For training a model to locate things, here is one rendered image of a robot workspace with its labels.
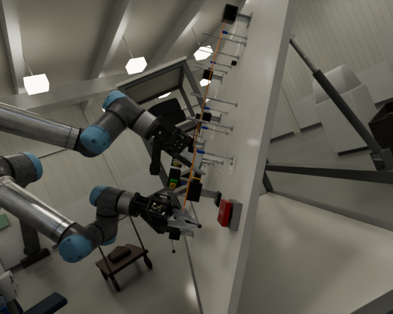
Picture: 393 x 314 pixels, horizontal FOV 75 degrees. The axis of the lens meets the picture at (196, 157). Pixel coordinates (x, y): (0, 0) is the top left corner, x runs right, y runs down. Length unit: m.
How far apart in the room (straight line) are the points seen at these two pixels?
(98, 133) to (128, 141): 11.44
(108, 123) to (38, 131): 0.20
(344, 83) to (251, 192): 4.73
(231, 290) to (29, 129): 0.66
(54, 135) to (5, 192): 0.23
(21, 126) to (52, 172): 10.55
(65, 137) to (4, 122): 0.15
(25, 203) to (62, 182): 10.45
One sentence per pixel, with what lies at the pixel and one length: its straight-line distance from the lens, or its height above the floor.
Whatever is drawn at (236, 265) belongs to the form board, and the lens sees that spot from 0.53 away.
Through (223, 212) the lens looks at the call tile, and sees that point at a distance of 0.54.
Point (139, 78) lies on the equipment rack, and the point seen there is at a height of 1.83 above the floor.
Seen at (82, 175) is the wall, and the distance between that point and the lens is 11.44.
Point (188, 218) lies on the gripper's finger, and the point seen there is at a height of 1.07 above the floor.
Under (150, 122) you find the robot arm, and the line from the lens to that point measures 0.76.
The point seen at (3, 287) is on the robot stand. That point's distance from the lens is 1.28.
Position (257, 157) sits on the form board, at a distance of 0.50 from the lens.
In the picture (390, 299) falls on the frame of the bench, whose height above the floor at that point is 0.80.
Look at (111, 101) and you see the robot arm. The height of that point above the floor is 1.48.
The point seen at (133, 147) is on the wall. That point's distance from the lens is 12.14.
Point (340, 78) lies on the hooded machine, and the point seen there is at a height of 1.32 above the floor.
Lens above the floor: 1.26
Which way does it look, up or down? 2 degrees down
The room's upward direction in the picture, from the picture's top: 24 degrees counter-clockwise
